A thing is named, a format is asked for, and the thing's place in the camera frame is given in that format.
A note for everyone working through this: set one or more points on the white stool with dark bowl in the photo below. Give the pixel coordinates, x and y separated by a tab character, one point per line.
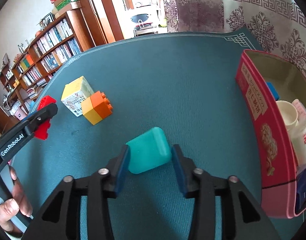
145	24

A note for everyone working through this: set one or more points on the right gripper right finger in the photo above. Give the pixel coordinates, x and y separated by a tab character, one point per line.
241	215

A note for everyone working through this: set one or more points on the pink rectangular box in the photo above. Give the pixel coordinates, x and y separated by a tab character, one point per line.
301	110

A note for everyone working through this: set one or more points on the blue toy brick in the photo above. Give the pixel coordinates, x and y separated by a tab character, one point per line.
273	91

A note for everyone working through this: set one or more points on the orange yellow toy brick block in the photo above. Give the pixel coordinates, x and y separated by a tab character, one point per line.
96	107

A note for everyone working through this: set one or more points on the person's left hand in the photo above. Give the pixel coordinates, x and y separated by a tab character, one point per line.
18	202

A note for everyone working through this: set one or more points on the pink red tin box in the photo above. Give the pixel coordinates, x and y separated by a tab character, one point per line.
277	157

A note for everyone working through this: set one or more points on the green table mat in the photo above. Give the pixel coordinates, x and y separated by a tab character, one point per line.
183	83

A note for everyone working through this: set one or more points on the yellow white carton box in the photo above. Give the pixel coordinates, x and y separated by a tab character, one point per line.
74	93

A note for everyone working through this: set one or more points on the teal plastic case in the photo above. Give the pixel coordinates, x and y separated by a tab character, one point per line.
148	151

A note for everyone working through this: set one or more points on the stacked gift boxes on shelf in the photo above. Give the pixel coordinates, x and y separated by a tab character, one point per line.
62	6

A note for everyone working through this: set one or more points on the white cup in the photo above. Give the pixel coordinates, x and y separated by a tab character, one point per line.
289	114

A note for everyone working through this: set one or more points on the wooden door frame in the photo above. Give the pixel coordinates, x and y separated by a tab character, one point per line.
108	20

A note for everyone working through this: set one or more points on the white red labelled bottle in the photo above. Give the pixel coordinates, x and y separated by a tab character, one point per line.
297	136

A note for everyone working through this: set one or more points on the patterned white purple curtain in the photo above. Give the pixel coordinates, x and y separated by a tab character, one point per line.
279	26

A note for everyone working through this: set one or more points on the wooden bookshelf with books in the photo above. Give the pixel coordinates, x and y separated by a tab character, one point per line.
64	38

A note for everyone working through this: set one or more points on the small low wooden shelf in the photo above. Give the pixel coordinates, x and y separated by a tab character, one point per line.
11	86

